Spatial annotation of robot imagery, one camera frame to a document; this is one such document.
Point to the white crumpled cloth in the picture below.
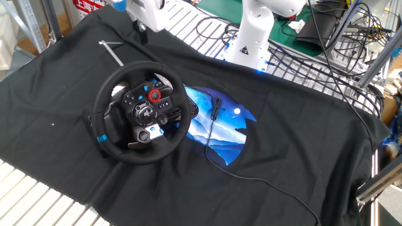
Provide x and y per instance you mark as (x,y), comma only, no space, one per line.
(394,81)

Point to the black steering wheel base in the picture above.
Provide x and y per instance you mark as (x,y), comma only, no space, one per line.
(110,122)

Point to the blue patterned cloth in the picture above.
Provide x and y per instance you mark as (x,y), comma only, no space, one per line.
(394,138)

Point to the aluminium frame strut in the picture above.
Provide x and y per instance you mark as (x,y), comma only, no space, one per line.
(344,25)
(380,59)

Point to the red and white sign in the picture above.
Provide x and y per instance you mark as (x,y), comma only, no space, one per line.
(86,4)

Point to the black folded pad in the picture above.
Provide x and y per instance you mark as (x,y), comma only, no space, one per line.
(318,29)

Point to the perforated metal post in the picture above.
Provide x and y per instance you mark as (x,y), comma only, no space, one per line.
(31,28)

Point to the white cabinet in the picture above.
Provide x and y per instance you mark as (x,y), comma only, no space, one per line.
(7,37)

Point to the small brown cardboard box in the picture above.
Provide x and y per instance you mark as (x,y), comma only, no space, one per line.
(388,110)

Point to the aluminium frame beam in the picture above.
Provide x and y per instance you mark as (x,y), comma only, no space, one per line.
(383,182)

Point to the black racing steering wheel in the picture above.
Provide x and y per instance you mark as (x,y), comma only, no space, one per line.
(144,155)

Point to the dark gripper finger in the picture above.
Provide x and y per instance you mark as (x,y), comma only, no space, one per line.
(135,28)
(143,34)

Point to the dark metal post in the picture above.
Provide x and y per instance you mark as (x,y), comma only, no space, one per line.
(53,22)

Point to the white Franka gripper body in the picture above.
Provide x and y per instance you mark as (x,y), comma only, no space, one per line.
(147,14)

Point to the black cloth with blue print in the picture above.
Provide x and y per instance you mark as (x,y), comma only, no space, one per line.
(282,141)

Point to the white paper note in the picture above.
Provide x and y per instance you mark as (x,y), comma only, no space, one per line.
(296,26)

